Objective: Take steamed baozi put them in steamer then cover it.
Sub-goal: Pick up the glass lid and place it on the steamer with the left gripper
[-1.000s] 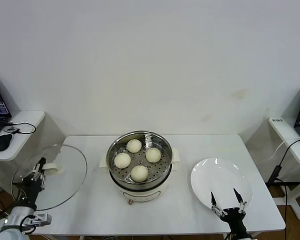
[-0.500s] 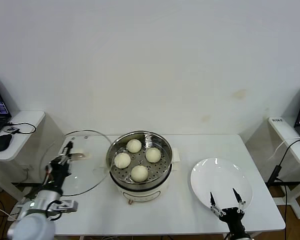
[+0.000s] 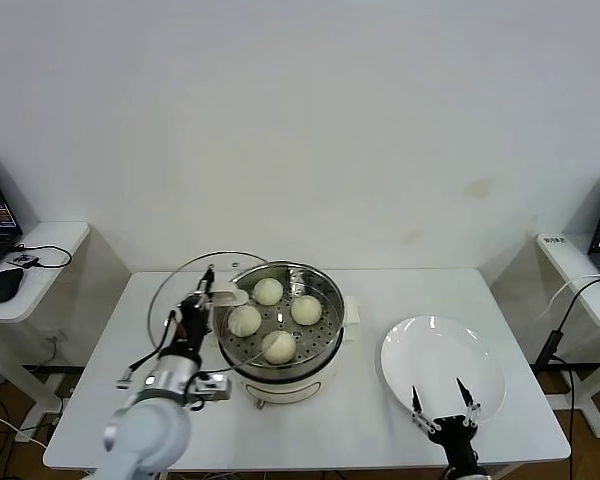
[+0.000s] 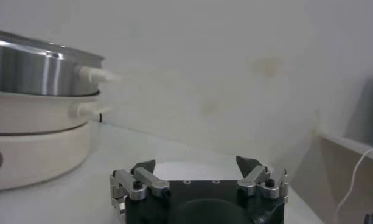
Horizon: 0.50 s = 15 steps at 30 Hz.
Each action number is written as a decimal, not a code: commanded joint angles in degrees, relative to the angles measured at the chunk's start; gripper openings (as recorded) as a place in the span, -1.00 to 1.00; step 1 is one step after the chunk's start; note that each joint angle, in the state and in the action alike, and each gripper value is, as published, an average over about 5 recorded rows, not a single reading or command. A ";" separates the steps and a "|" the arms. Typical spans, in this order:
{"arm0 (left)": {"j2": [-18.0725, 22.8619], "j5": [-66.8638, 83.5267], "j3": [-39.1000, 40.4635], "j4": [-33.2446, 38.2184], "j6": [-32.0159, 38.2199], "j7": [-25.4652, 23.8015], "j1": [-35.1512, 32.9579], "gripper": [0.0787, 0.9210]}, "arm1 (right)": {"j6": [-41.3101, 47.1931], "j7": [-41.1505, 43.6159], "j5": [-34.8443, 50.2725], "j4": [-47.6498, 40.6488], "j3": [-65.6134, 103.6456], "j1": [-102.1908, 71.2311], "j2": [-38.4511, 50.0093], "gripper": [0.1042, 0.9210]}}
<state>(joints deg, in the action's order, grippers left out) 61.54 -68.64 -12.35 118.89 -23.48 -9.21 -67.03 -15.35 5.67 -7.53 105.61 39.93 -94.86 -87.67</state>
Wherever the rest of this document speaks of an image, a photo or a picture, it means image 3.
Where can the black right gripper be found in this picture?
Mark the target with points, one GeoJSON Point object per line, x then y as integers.
{"type": "Point", "coordinates": [455, 440]}

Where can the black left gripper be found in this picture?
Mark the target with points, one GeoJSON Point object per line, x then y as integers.
{"type": "Point", "coordinates": [194, 325]}

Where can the round glass pot lid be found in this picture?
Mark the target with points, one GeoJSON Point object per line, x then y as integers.
{"type": "Point", "coordinates": [232, 298]}

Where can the white steamed baozi bun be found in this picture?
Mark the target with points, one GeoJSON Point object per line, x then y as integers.
{"type": "Point", "coordinates": [306, 310]}
{"type": "Point", "coordinates": [245, 321]}
{"type": "Point", "coordinates": [267, 292]}
{"type": "Point", "coordinates": [278, 347]}

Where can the stainless steel steamer basket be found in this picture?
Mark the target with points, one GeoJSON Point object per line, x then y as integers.
{"type": "Point", "coordinates": [325, 330]}

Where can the white round plate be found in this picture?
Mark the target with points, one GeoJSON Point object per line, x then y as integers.
{"type": "Point", "coordinates": [440, 360]}

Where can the white side table with label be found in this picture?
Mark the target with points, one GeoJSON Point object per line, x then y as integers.
{"type": "Point", "coordinates": [580, 280]}

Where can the small black usb device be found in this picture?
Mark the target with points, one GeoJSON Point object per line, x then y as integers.
{"type": "Point", "coordinates": [24, 260]}

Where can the small printed desk label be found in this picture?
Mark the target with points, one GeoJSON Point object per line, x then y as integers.
{"type": "Point", "coordinates": [553, 240]}

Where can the black computer mouse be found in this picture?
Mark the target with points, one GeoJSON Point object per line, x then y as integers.
{"type": "Point", "coordinates": [5, 286]}

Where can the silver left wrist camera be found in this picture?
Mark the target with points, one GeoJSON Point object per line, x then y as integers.
{"type": "Point", "coordinates": [212, 387]}

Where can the white wall socket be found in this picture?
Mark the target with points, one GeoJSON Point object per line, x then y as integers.
{"type": "Point", "coordinates": [54, 340]}

